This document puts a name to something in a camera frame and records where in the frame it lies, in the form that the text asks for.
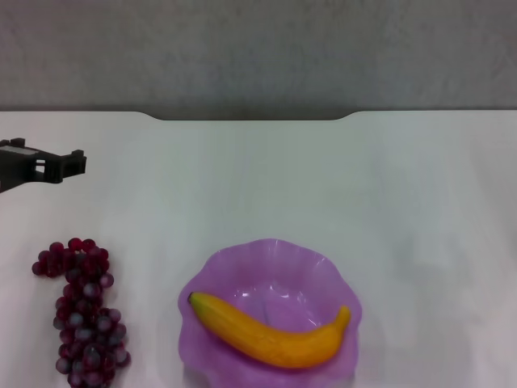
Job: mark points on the purple scalloped plastic plate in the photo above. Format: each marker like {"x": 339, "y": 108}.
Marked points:
{"x": 282, "y": 266}

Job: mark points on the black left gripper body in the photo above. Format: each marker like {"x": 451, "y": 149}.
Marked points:
{"x": 16, "y": 169}

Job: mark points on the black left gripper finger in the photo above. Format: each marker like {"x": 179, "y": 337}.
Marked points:
{"x": 70, "y": 165}

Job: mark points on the yellow banana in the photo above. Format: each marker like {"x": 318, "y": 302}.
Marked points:
{"x": 274, "y": 339}

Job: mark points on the dark red grape bunch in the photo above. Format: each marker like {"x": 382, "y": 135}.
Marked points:
{"x": 87, "y": 307}

